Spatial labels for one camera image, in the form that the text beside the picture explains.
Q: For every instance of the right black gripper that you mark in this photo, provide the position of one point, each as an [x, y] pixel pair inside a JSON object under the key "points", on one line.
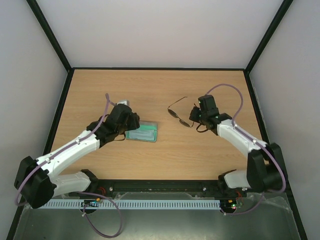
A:
{"points": [[195, 114]]}

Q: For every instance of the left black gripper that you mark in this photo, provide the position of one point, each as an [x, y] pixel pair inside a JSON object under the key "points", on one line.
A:
{"points": [[135, 123]]}

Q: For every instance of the grey glasses case green lining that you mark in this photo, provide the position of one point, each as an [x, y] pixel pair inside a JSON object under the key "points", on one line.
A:
{"points": [[146, 125]]}

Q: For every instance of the black sunglasses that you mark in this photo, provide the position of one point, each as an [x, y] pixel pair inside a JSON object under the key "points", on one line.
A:
{"points": [[177, 116]]}

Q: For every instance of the light blue cleaning cloth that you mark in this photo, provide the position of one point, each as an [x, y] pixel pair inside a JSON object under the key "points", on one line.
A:
{"points": [[143, 135]]}

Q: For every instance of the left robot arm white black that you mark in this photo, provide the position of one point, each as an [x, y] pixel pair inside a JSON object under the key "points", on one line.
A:
{"points": [[95, 136]]}

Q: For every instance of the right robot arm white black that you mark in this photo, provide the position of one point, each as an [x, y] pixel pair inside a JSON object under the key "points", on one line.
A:
{"points": [[265, 170]]}

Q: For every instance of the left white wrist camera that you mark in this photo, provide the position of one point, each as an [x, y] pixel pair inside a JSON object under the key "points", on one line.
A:
{"points": [[124, 102]]}

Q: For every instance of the black aluminium front rail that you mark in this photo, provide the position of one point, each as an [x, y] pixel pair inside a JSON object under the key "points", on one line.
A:
{"points": [[160, 186]]}

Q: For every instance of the light blue slotted cable duct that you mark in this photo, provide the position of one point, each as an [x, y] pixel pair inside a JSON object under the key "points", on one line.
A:
{"points": [[133, 204]]}

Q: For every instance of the black enclosure frame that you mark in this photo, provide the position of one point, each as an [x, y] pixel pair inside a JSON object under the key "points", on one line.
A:
{"points": [[37, 12]]}

